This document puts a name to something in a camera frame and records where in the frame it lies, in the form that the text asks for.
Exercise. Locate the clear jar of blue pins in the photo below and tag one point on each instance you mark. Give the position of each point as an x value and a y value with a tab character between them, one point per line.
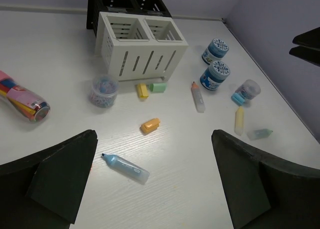
248	90

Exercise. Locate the orange highlighter marker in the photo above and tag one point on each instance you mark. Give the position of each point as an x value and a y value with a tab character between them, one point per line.
197	98

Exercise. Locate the white slotted organizer box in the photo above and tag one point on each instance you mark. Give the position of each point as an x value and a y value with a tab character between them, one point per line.
139	47

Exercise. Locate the black slotted organizer box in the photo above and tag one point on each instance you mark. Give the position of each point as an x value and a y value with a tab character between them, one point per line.
135	7

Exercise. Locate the orange marker cap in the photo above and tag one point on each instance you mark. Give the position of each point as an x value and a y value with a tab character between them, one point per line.
150	126

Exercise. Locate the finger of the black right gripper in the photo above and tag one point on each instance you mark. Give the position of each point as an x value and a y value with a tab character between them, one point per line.
307	54
309	39

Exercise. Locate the green highlighter marker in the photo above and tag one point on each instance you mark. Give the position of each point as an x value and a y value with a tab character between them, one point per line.
259	134

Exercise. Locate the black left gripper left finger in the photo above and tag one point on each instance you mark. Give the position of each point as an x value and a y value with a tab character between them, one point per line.
44	190

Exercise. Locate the pink-capped tube of crayons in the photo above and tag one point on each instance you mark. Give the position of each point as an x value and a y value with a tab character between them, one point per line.
27	103

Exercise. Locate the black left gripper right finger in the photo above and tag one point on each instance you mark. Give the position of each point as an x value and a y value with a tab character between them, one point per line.
264	191

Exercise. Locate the yellow marker cap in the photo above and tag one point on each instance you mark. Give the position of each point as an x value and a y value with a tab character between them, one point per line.
142	91

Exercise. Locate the blue paint jar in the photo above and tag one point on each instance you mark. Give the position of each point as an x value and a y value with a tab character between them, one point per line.
215	74
215	51

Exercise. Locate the blue highlighter marker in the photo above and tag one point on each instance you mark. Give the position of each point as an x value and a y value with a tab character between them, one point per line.
126	168

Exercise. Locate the green marker cap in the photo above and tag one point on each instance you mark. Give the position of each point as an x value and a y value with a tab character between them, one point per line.
157	87

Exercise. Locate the yellow highlighter marker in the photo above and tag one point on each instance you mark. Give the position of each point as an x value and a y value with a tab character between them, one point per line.
239	121

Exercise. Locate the clear jar of paperclips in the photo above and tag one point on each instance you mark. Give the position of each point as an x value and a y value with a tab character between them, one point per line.
103	91

